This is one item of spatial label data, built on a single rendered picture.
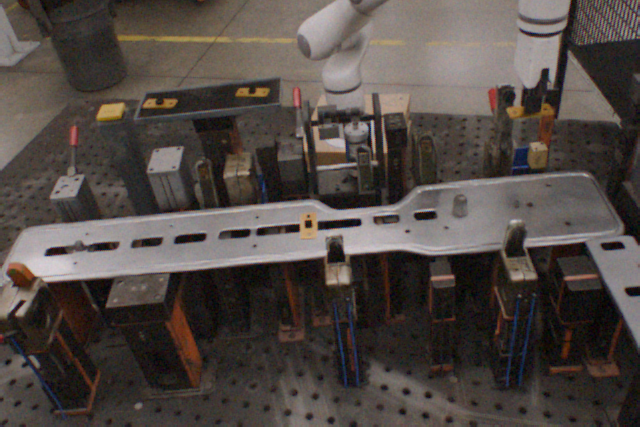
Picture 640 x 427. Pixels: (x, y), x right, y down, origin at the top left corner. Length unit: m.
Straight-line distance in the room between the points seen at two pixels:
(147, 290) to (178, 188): 0.29
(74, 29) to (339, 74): 2.63
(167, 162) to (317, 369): 0.60
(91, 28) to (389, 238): 3.18
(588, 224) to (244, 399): 0.85
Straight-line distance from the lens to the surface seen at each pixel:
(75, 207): 1.60
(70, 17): 4.15
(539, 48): 1.15
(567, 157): 2.09
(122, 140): 1.66
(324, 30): 1.70
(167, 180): 1.48
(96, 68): 4.33
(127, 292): 1.32
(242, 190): 1.47
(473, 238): 1.34
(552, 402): 1.47
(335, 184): 1.54
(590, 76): 1.86
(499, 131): 1.46
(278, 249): 1.34
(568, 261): 1.35
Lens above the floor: 1.94
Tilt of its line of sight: 39 degrees down
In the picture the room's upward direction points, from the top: 8 degrees counter-clockwise
